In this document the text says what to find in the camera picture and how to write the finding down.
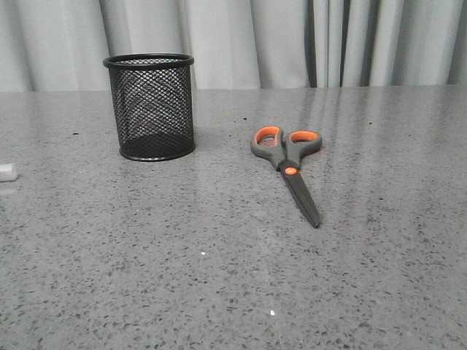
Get black mesh pen holder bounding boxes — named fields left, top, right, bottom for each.
left=103, top=53, right=196, bottom=161

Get pink pen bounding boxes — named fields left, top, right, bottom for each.
left=0, top=163, right=18, bottom=182

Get white curtain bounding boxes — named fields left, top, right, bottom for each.
left=1, top=1, right=466, bottom=91

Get grey orange scissors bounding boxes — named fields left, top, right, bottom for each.
left=250, top=125, right=323, bottom=228

